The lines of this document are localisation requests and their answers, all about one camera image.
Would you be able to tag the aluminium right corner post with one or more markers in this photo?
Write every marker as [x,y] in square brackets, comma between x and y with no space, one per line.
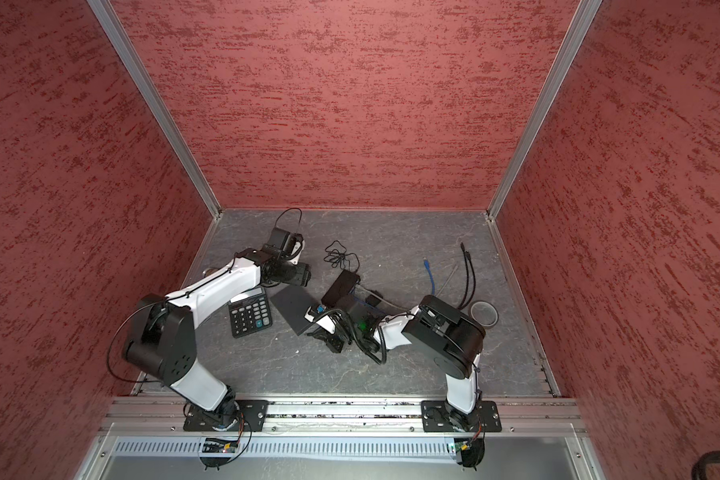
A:
[579,26]

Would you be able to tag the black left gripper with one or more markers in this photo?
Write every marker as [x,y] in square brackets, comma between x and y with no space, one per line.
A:
[302,277]

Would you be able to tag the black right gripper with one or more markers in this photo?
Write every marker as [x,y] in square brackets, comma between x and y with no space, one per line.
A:
[337,345]

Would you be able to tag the aluminium corner post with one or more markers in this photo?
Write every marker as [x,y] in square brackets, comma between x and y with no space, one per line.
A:
[579,26]
[114,30]

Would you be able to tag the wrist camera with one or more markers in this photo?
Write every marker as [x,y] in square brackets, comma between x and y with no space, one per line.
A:
[320,316]
[294,255]

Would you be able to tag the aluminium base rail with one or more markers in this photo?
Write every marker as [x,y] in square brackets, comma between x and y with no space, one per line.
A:
[337,415]

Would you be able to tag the black network switch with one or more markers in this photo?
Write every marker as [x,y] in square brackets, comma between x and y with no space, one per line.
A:
[293,304]
[343,285]

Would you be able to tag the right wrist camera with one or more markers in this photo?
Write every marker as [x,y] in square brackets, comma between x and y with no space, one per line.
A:
[320,316]

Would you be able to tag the brown tape roll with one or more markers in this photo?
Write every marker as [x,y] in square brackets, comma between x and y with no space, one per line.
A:
[484,313]

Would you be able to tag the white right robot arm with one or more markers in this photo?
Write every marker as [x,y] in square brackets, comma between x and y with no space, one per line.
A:
[450,339]

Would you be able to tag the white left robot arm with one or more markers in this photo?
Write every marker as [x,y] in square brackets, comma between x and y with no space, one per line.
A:
[162,341]

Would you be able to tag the black power adapter with cable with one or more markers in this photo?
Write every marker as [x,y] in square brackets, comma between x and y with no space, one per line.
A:
[338,256]

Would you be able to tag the black calculator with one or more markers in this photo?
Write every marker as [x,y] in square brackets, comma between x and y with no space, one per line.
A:
[249,313]

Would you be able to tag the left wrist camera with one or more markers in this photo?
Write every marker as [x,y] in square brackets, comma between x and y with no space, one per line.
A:
[294,255]

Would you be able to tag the aluminium left corner post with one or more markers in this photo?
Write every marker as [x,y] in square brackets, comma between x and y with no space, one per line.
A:
[114,30]

